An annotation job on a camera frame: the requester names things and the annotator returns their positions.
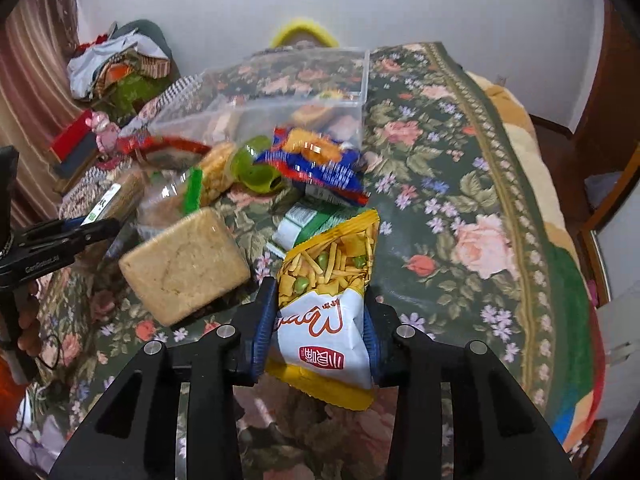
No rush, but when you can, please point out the yellow foam tube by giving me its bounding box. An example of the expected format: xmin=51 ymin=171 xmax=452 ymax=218
xmin=270 ymin=19 xmax=340 ymax=50

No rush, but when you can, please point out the yellow white snack bag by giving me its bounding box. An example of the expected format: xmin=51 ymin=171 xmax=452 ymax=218
xmin=265 ymin=208 xmax=381 ymax=411

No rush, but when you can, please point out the orange patterned quilt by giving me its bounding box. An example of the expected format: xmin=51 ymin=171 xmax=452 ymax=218
xmin=467 ymin=71 xmax=608 ymax=441

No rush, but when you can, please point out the blue orange snack packet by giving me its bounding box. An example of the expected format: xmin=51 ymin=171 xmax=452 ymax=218
xmin=255 ymin=126 xmax=368 ymax=206

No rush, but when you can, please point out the red snack packet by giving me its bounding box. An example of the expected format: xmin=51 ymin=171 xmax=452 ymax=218
xmin=117 ymin=132 xmax=212 ymax=162

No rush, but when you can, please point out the floral blanket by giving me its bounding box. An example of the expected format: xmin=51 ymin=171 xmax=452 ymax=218
xmin=30 ymin=42 xmax=601 ymax=480

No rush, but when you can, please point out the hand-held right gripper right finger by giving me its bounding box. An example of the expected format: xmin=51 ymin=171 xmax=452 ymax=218
xmin=362 ymin=292 xmax=593 ymax=480

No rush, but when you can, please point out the pile of clothes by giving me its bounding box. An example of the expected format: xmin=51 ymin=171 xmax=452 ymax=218
xmin=67 ymin=20 xmax=173 ymax=111

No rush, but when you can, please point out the green white snack packet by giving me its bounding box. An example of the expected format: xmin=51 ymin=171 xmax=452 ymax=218
xmin=267 ymin=199 xmax=353 ymax=261

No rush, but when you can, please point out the black cable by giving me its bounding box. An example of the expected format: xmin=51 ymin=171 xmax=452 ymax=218
xmin=10 ymin=332 xmax=68 ymax=436

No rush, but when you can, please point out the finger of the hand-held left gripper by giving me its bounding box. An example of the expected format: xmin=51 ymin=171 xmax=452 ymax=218
xmin=14 ymin=215 xmax=122 ymax=261

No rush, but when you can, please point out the round cracker pack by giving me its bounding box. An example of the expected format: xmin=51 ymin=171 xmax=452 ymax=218
xmin=199 ymin=142 xmax=239 ymax=206

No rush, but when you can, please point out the pink doll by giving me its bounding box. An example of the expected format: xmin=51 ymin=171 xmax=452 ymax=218
xmin=86 ymin=112 xmax=121 ymax=156

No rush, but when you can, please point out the red box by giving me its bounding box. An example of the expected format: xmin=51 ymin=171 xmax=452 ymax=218
xmin=49 ymin=110 xmax=96 ymax=163

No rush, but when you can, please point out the large tan biscuit pack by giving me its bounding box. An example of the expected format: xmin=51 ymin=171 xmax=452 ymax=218
xmin=119 ymin=207 xmax=251 ymax=327

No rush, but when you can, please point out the striped brown curtain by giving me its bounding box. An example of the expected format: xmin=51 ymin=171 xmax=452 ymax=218
xmin=0 ymin=0 xmax=81 ymax=226

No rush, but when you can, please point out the cracker pack with white label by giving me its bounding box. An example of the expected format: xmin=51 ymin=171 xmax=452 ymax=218
xmin=59 ymin=170 xmax=147 ymax=261

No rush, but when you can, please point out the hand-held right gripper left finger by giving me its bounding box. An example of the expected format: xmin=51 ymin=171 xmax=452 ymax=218
xmin=47 ymin=276 xmax=278 ymax=480

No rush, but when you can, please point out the person's left hand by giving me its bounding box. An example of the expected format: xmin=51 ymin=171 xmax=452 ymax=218
xmin=16 ymin=280 xmax=42 ymax=357

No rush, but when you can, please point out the clear plastic container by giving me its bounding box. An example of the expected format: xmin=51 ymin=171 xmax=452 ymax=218
xmin=150 ymin=47 xmax=371 ymax=161

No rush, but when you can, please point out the bread pack with green label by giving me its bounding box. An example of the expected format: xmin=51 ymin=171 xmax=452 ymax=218
xmin=136 ymin=166 xmax=205 ymax=241

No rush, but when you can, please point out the green jelly cup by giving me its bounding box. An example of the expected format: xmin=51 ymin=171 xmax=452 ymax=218
xmin=232 ymin=135 xmax=287 ymax=196

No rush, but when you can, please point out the wooden door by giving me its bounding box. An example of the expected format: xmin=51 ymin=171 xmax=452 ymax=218
xmin=572 ymin=0 xmax=640 ymax=176

